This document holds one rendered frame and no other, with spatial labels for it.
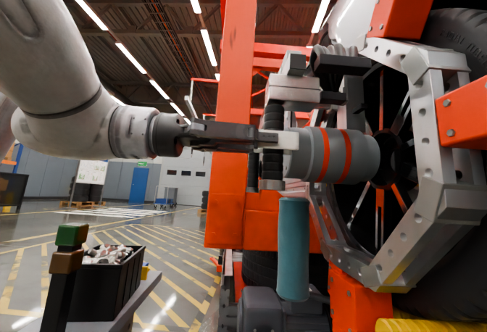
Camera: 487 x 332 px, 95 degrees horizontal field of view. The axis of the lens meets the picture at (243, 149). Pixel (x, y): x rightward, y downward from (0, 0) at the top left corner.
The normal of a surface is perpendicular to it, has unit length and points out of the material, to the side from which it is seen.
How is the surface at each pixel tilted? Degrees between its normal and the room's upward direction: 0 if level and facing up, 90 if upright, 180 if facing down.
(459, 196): 90
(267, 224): 90
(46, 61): 124
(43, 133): 145
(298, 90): 90
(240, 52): 90
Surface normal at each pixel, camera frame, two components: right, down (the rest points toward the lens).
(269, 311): 0.07, -0.56
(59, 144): -0.03, 0.72
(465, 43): -1.00, -0.07
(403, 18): 0.01, 0.39
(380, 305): 0.06, -0.20
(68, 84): 0.81, 0.52
